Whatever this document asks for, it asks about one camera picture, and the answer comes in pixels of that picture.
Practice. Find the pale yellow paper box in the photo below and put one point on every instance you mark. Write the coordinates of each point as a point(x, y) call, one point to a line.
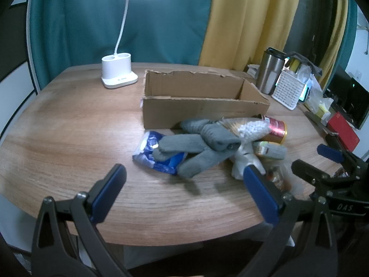
point(321, 109)

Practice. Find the yellow roll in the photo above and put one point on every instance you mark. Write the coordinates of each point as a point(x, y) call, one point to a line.
point(295, 65)

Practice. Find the white plastic basket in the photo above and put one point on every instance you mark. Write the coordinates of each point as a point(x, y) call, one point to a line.
point(288, 89)

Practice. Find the red box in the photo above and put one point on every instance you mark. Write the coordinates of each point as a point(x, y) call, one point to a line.
point(344, 129)

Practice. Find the clear snack packet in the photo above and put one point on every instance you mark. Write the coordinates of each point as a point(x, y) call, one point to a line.
point(250, 129)

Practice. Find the blue packet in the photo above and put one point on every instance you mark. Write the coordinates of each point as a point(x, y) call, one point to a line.
point(150, 151)

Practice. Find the stainless steel tumbler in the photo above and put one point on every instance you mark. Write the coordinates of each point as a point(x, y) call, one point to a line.
point(268, 69)

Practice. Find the grey cloth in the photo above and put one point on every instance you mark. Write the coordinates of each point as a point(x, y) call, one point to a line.
point(201, 150)

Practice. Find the white plastic bag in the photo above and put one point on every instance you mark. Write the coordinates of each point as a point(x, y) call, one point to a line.
point(241, 161)

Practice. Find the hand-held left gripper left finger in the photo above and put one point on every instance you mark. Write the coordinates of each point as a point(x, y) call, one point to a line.
point(107, 192)

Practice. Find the cardboard box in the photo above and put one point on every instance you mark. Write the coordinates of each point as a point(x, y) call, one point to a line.
point(201, 112)

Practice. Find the green packet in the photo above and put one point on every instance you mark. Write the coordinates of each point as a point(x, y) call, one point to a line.
point(269, 150)

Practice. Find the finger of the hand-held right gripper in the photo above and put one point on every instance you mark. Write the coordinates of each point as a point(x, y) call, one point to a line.
point(331, 151)
point(311, 173)

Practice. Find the teal curtain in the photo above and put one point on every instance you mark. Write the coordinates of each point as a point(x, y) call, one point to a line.
point(115, 14)

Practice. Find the white desk lamp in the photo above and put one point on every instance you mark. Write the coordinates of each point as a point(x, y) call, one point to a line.
point(119, 73)

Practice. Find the clear plastic bag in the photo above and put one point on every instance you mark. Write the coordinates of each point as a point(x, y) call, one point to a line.
point(312, 83)

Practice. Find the black monitor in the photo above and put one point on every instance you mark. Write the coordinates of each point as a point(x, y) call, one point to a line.
point(351, 98)

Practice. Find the red and gold can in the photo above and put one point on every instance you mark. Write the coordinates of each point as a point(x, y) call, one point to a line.
point(277, 129)

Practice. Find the clear packet with brown contents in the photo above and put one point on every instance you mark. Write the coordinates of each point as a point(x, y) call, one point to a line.
point(278, 177)

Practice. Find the narrow yellow curtain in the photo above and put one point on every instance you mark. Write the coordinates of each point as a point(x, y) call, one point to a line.
point(335, 34)

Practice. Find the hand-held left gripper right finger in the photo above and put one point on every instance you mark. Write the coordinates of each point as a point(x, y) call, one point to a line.
point(261, 197)

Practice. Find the small white boxes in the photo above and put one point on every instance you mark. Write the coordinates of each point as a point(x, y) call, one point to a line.
point(253, 70)

